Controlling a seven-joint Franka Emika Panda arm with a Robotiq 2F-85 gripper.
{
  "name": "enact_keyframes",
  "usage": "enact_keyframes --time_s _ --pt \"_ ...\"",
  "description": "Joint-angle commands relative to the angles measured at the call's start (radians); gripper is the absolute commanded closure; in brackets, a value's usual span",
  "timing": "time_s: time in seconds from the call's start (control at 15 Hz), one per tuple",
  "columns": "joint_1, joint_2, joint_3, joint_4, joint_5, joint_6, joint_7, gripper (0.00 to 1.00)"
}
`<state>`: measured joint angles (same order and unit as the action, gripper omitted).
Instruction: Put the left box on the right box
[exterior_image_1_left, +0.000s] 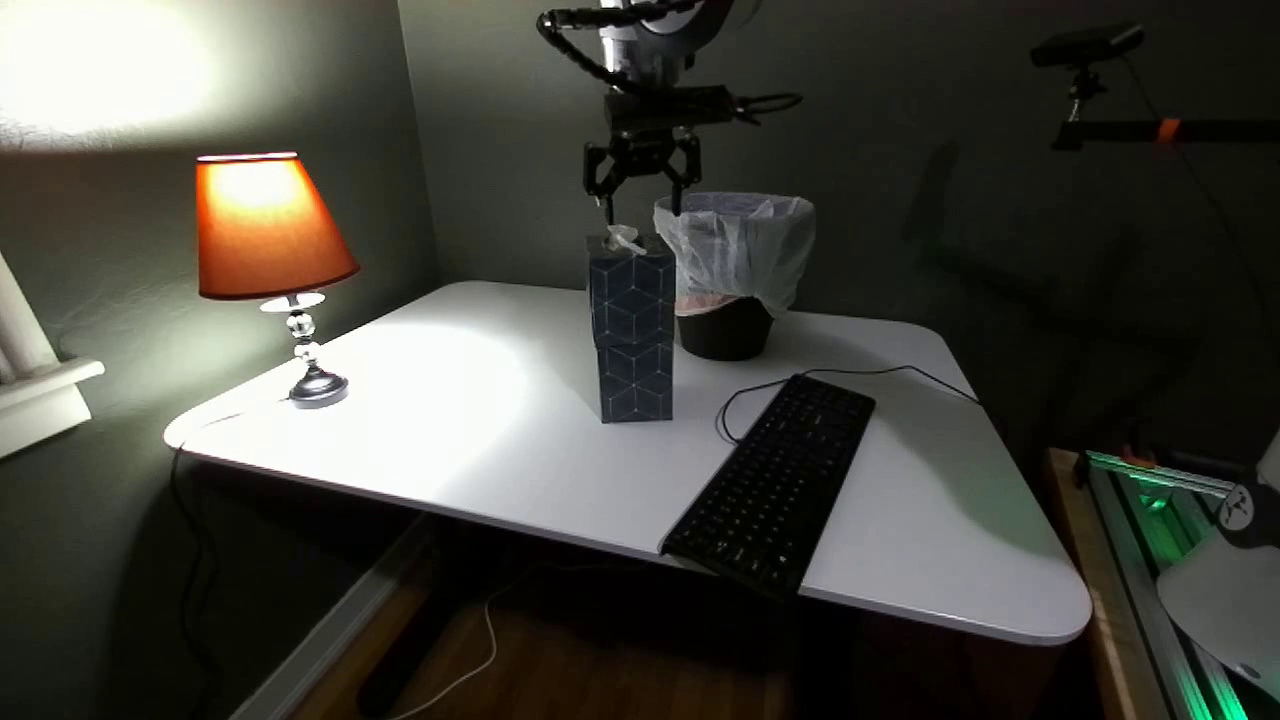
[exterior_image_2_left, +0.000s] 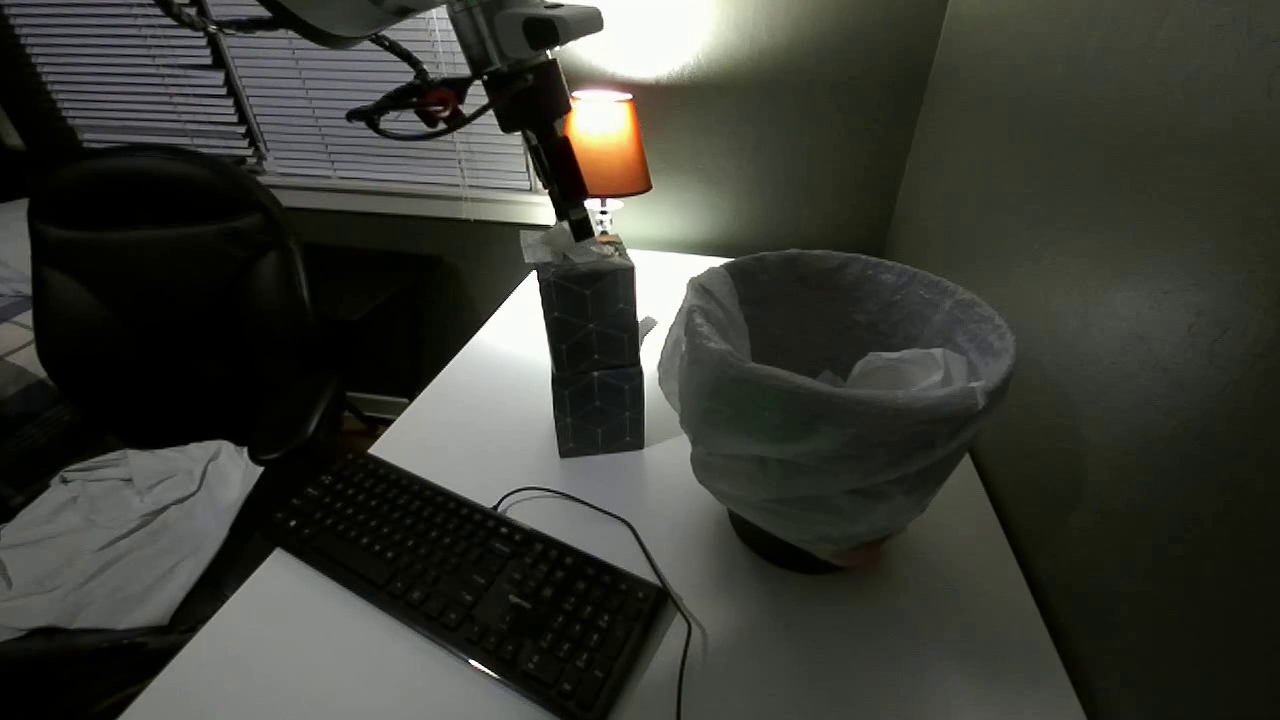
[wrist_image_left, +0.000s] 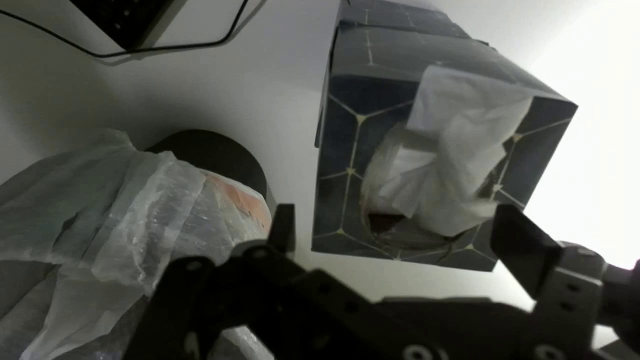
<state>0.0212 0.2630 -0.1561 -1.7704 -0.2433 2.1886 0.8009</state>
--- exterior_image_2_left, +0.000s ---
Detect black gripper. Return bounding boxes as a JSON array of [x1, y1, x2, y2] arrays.
[[480, 56, 599, 246]]

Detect dark patterned tissue box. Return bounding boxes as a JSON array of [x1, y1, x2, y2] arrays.
[[519, 223, 647, 378]]

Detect dark tissue box, raised tissue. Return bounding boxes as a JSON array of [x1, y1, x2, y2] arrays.
[[548, 311, 660, 460]]

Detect orange shade table lamp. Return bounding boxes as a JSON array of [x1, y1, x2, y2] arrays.
[[555, 82, 654, 252]]

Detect white plastic bin liner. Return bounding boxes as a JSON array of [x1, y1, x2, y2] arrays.
[[654, 243, 1019, 564]]

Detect white crumpled paper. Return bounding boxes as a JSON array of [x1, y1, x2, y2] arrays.
[[843, 345, 988, 399]]

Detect white window blinds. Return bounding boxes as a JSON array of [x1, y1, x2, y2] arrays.
[[0, 0, 542, 194]]

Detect black computer keyboard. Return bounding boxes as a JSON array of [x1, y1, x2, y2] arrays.
[[266, 447, 673, 720]]

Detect black office chair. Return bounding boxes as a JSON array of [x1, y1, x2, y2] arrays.
[[24, 145, 344, 465]]

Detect black waste bin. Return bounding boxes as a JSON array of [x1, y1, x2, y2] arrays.
[[724, 506, 883, 580]]

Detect white cloth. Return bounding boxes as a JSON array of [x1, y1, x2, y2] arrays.
[[0, 437, 265, 645]]

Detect black keyboard cable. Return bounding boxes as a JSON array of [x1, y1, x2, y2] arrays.
[[486, 483, 700, 720]]

